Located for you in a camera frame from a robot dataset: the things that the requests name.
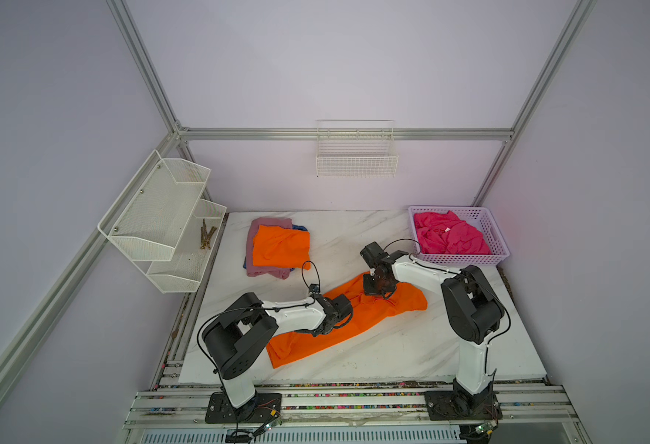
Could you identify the folded mauve t-shirt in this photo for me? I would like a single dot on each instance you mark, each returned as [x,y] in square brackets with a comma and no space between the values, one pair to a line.
[256,271]

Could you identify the pink t-shirt in basket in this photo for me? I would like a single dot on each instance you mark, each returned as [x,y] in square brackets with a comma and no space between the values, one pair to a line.
[446,234]

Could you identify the white mesh lower shelf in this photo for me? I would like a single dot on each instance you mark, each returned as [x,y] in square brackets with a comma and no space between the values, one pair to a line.
[185,271]

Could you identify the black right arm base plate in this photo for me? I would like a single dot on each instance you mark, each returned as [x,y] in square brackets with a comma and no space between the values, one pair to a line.
[452,405]

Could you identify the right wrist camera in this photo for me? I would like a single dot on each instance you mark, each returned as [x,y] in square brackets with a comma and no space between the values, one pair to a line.
[373,254]

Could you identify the orange t-shirt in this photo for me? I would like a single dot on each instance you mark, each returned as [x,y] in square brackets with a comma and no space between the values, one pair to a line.
[368,311]
[281,248]

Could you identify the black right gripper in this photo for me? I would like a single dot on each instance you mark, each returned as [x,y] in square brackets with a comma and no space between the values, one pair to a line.
[369,289]

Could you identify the folded orange t-shirt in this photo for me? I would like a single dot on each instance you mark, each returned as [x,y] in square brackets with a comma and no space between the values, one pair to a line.
[281,248]

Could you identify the lilac perforated plastic basket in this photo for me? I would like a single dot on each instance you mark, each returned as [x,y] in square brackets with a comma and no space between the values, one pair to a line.
[480,218]

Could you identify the white wire wall basket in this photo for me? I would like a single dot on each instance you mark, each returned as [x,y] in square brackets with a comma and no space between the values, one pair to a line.
[356,149]

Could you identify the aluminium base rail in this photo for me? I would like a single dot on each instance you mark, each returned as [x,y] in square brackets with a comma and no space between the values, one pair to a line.
[526,407]

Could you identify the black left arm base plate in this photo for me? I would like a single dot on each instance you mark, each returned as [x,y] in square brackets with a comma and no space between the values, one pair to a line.
[263,407]

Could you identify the white mesh upper shelf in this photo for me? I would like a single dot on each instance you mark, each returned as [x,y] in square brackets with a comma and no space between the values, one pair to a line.
[147,223]

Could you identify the wooden clothespins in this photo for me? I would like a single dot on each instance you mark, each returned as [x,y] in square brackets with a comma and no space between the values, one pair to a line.
[207,233]

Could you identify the white mesh shelf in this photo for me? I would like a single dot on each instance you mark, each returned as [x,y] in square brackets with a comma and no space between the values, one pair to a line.
[147,223]
[185,271]

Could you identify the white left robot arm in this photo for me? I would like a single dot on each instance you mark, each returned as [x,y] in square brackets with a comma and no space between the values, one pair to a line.
[235,338]

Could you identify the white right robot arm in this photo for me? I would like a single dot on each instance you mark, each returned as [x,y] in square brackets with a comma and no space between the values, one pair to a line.
[473,308]

